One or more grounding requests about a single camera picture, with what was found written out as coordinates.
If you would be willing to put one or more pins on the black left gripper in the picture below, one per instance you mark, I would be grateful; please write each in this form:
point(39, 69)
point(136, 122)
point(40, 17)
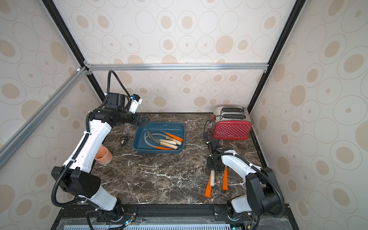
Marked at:
point(136, 118)

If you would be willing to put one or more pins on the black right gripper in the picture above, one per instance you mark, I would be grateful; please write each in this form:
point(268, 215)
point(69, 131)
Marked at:
point(214, 166)

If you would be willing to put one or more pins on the wooden handled labelled sickle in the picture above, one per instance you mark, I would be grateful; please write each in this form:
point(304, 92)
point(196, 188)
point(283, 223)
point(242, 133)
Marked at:
point(167, 138)

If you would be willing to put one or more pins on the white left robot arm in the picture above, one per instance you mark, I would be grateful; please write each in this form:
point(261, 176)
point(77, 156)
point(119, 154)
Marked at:
point(73, 180)

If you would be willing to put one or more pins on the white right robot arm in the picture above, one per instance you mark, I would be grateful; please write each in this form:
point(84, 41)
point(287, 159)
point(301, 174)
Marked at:
point(263, 193)

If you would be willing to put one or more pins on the teal plastic storage box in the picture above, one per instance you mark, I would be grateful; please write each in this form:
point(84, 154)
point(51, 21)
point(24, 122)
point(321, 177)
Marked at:
point(177, 129)

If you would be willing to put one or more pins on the red polka dot toaster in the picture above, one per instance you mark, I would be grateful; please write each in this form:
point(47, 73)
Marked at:
point(230, 123)

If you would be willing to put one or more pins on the pink tape roll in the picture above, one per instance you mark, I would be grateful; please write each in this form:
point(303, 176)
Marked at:
point(103, 155)

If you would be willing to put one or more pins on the horizontal aluminium frame bar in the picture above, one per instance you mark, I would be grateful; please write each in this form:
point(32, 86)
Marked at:
point(178, 67)

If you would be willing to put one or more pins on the diagonal aluminium frame bar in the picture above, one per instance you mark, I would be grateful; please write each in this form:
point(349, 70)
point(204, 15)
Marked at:
point(19, 137)

